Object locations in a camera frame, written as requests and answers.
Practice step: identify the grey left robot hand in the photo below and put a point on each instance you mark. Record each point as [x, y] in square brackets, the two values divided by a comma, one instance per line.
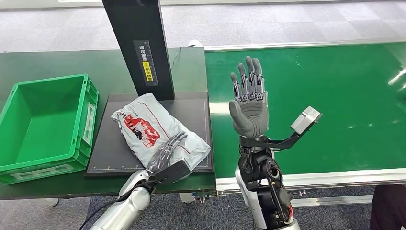
[165, 152]

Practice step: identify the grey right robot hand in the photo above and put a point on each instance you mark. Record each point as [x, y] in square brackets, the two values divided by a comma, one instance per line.
[252, 114]

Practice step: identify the white poly mailer package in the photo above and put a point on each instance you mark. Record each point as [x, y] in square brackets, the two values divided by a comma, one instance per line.
[149, 127]

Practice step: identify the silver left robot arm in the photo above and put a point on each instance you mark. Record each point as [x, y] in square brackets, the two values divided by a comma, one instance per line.
[127, 206]

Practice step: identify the white conveyor roller end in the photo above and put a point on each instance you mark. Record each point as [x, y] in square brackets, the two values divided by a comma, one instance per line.
[194, 43]

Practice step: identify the green conveyor belt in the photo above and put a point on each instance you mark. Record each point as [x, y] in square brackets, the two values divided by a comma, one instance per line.
[349, 95]

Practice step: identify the dark object beside conveyor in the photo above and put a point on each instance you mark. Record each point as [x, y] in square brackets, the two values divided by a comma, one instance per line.
[388, 208]

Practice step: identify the grey fitting under table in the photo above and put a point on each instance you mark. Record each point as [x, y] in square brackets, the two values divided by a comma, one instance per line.
[201, 197]

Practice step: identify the black and yellow column label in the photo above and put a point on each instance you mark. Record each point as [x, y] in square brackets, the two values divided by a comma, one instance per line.
[146, 63]

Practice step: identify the green plastic crate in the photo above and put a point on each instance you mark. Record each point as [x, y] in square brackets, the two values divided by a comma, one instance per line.
[47, 127]

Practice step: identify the black scanner column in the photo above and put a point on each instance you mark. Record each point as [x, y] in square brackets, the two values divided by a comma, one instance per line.
[133, 25]

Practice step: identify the dark green table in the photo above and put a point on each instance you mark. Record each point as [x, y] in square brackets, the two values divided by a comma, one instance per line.
[47, 63]

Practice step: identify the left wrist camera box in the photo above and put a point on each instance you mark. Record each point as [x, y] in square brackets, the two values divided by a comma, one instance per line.
[174, 173]

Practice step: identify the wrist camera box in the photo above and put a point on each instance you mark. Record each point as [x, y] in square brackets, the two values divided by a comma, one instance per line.
[306, 120]
[174, 173]

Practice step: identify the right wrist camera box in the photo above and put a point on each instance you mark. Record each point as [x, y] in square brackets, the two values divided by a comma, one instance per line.
[306, 120]

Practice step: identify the black scanner base plate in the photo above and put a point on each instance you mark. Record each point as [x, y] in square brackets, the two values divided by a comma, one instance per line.
[104, 152]

